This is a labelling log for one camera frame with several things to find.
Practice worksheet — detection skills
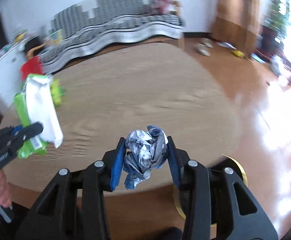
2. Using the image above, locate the green wet wipes pack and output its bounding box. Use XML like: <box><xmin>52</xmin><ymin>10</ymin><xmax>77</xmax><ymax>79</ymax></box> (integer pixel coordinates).
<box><xmin>14</xmin><ymin>74</ymin><xmax>64</xmax><ymax>159</ymax></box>

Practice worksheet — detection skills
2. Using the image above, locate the silver blue wrapper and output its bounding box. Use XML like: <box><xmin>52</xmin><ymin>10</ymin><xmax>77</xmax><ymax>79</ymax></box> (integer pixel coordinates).
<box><xmin>123</xmin><ymin>125</ymin><xmax>168</xmax><ymax>190</ymax></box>

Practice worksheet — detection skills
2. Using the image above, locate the black gold trash bin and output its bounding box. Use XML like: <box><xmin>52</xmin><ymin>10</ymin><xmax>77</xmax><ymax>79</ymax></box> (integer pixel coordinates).
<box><xmin>173</xmin><ymin>154</ymin><xmax>248</xmax><ymax>228</ymax></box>

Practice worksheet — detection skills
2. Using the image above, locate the white cabinet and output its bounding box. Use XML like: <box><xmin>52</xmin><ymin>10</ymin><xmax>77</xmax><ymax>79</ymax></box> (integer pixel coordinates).
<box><xmin>0</xmin><ymin>41</ymin><xmax>26</xmax><ymax>116</ymax></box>

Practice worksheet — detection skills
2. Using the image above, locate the yellow popcorn snack bag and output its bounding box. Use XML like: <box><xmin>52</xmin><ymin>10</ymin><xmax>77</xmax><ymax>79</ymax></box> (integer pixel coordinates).
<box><xmin>50</xmin><ymin>79</ymin><xmax>65</xmax><ymax>106</ymax></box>

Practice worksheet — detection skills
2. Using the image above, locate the red plastic kids chair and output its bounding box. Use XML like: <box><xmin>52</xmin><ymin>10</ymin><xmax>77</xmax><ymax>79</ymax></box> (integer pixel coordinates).
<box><xmin>20</xmin><ymin>56</ymin><xmax>43</xmax><ymax>81</ymax></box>

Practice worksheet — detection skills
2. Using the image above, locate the colourful picture book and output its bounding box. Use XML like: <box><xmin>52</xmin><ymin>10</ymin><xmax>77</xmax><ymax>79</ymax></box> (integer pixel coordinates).
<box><xmin>48</xmin><ymin>29</ymin><xmax>63</xmax><ymax>46</ymax></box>

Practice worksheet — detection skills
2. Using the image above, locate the yellow toy on floor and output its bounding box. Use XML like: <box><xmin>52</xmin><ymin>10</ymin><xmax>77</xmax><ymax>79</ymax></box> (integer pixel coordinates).
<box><xmin>232</xmin><ymin>50</ymin><xmax>245</xmax><ymax>59</ymax></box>

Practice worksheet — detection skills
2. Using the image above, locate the grey slipper near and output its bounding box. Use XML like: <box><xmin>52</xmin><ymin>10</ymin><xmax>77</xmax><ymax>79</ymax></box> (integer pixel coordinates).
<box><xmin>195</xmin><ymin>43</ymin><xmax>210</xmax><ymax>56</ymax></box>

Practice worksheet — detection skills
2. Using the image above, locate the grey slipper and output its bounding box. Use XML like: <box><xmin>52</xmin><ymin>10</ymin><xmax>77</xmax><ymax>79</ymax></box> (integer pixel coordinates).
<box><xmin>195</xmin><ymin>43</ymin><xmax>210</xmax><ymax>56</ymax></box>
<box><xmin>201</xmin><ymin>38</ymin><xmax>213</xmax><ymax>48</ymax></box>

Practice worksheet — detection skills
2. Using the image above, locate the black white striped sofa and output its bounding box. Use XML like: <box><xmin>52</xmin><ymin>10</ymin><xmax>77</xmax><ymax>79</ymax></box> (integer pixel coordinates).
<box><xmin>39</xmin><ymin>0</ymin><xmax>185</xmax><ymax>73</ymax></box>

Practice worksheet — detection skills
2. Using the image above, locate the grey slipper far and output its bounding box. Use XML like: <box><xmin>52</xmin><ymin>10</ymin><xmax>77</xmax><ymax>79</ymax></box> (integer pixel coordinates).
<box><xmin>201</xmin><ymin>38</ymin><xmax>213</xmax><ymax>48</ymax></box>

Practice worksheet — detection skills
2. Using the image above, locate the potted plant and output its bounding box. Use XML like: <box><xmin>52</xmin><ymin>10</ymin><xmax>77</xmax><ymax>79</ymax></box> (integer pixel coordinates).
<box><xmin>260</xmin><ymin>0</ymin><xmax>291</xmax><ymax>57</ymax></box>

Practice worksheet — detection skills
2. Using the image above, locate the pink cartoon cushion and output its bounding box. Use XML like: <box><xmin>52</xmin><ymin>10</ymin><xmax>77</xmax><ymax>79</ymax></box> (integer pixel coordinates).
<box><xmin>152</xmin><ymin>0</ymin><xmax>173</xmax><ymax>15</ymax></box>

